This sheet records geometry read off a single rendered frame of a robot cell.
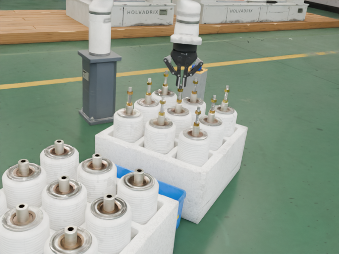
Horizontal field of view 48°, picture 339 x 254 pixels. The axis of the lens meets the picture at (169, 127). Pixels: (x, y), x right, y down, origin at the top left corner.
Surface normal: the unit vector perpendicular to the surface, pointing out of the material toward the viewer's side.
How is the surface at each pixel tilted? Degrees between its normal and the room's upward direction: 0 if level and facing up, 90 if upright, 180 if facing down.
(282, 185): 0
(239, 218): 0
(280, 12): 90
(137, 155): 90
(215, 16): 90
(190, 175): 90
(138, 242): 0
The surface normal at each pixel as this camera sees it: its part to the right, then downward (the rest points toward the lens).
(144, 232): 0.09, -0.90
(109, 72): 0.54, 0.41
